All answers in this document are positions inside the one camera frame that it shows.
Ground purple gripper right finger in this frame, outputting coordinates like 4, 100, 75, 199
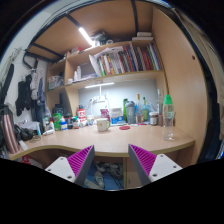
128, 144, 181, 186

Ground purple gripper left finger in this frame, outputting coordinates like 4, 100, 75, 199
46, 145, 95, 186

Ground shoes under desk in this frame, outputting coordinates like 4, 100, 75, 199
84, 161, 124, 190

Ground red round coaster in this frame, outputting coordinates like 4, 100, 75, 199
119, 125, 130, 130

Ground white ceramic mug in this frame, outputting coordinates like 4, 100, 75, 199
96, 118, 110, 132

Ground glass jar dark lid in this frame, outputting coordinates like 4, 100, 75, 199
149, 112, 158, 125

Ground red white container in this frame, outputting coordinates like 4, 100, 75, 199
77, 109, 86, 122

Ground green canister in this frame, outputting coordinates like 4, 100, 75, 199
53, 113, 61, 131

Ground green glass bottle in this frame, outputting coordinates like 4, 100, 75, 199
142, 97, 148, 121

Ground yellow glass bottle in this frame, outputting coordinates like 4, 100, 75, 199
136, 94, 142, 123

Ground clear bottle green cap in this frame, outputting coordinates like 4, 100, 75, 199
162, 94, 174, 140

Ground pink snack packet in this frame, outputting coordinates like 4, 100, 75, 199
100, 109, 110, 122

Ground blue white box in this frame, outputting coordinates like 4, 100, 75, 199
110, 108, 123, 124

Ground grey shaker bottle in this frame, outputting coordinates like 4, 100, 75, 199
125, 101, 135, 124

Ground hanging dark clothes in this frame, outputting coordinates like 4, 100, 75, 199
15, 68, 46, 122

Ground clear plastic storage box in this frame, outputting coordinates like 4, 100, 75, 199
48, 76, 64, 90

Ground wooden desk with shelves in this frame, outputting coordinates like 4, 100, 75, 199
10, 9, 208, 184

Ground row of books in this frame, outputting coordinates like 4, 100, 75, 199
89, 42, 162, 76

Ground fluorescent tube light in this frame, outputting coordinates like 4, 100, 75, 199
79, 27, 94, 47

